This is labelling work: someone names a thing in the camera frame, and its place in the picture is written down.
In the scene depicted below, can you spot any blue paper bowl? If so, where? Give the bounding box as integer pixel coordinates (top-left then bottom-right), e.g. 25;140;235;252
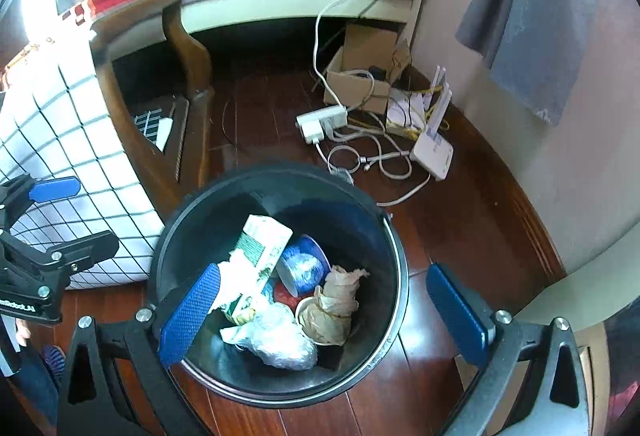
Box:
276;235;331;297

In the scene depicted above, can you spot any person's left hand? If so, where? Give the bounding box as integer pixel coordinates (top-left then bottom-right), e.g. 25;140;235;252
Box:
15;318;32;347

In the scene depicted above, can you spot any brown cardboard box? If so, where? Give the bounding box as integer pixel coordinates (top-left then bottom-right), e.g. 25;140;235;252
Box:
324;25;411;115

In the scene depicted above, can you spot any green white carton box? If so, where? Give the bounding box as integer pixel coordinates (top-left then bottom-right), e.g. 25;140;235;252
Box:
212;214;293;326

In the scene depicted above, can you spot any red paper cup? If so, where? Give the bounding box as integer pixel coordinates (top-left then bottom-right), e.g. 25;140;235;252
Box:
273;281;311;313

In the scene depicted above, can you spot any grey curtain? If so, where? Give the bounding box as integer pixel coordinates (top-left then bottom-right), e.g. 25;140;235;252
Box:
456;0;597;125

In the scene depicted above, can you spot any white paper cup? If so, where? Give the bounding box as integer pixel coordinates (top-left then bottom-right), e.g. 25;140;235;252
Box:
295;297;352;346

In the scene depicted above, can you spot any white black checkered tablecloth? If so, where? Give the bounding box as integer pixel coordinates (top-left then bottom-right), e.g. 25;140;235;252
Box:
1;39;164;289

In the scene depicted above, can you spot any black trash bin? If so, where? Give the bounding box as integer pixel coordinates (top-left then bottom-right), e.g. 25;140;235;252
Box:
146;160;410;409

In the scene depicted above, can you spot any clear plastic bag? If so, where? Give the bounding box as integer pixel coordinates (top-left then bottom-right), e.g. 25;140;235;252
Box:
220;303;318;371

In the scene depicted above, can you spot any brown wooden table frame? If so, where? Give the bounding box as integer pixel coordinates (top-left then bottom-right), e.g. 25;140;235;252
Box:
91;0;215;219

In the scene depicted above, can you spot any white wifi router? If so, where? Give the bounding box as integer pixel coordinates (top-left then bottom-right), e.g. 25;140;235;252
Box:
410;65;454;181

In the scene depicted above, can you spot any beige paper bag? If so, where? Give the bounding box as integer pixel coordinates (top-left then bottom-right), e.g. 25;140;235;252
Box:
312;265;370;318

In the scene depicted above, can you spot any white power strip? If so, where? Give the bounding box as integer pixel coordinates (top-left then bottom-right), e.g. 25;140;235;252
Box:
295;105;347;145

